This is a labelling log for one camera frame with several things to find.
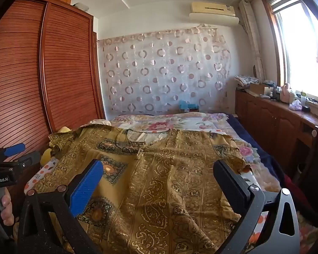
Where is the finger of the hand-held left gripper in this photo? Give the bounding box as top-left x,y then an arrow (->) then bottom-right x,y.
5,151 -> 41,173
0,143 -> 26,164

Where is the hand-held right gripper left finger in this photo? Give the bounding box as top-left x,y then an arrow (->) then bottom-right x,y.
17,159 -> 104,254

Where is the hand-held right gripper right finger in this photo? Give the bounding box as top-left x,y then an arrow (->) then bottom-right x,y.
213,160 -> 300,254

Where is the golden patterned garment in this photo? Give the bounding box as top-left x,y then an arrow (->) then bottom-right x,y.
32,126 -> 253,254

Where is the orange fruit print sheet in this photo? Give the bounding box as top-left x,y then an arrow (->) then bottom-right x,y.
24,158 -> 271,247

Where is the navy blanket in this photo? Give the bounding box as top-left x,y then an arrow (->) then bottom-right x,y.
226,114 -> 285,182

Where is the beige satin pillow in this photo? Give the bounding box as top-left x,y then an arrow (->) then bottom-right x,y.
81,119 -> 112,128

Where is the low wooden cabinet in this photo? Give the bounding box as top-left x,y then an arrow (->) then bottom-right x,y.
234,88 -> 318,180

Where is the pink floral bedsheet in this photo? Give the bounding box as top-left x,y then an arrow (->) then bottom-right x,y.
110,112 -> 263,186

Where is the wooden slatted wardrobe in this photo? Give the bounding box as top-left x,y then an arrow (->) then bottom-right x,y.
0,0 -> 106,217

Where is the blue cloth bundle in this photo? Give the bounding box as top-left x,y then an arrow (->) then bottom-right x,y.
178,101 -> 200,113

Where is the cardboard box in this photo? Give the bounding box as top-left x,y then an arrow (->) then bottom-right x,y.
249,83 -> 271,96

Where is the white tissue pack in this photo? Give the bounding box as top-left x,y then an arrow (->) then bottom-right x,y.
289,100 -> 304,111

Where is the stack of folded cloth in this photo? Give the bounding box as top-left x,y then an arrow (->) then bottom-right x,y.
234,75 -> 260,88

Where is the pink bottle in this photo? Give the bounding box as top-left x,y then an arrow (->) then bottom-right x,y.
282,83 -> 292,104

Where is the circle patterned sheer curtain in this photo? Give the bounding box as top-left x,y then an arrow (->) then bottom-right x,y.
98,25 -> 233,115

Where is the wooden framed window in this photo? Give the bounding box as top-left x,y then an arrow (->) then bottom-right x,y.
264,0 -> 318,104

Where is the floral window curtain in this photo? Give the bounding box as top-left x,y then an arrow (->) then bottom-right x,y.
238,0 -> 267,79

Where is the cream air conditioner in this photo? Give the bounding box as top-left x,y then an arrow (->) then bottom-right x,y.
189,1 -> 240,27

